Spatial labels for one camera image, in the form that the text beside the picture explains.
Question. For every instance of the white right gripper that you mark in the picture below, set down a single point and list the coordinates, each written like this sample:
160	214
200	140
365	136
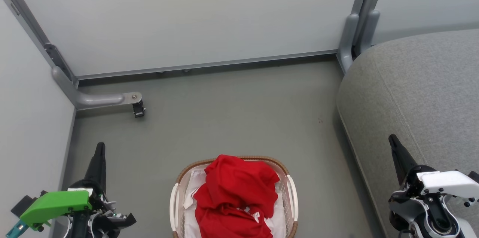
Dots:
452	183

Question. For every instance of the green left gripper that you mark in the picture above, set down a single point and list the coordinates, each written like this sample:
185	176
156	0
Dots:
56	202

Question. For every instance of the grey fabric sofa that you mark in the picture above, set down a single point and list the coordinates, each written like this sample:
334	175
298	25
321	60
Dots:
411	99

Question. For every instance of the grey partition foot bracket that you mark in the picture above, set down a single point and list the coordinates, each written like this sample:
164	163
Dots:
93	99

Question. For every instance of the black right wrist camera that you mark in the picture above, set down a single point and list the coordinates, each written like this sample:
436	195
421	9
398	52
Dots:
474	176

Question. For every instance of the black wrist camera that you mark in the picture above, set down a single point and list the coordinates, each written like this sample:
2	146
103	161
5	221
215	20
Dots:
474	176
23	204

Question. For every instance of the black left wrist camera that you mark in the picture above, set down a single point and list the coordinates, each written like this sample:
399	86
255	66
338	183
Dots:
23	204

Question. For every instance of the grey partition corner post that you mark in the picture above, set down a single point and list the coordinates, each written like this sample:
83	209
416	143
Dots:
361	17

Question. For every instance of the grey partition bottom rail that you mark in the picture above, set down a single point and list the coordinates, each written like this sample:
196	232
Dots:
206	64

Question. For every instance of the grey slanted partition frame bar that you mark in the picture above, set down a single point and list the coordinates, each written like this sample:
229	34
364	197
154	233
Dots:
33	28

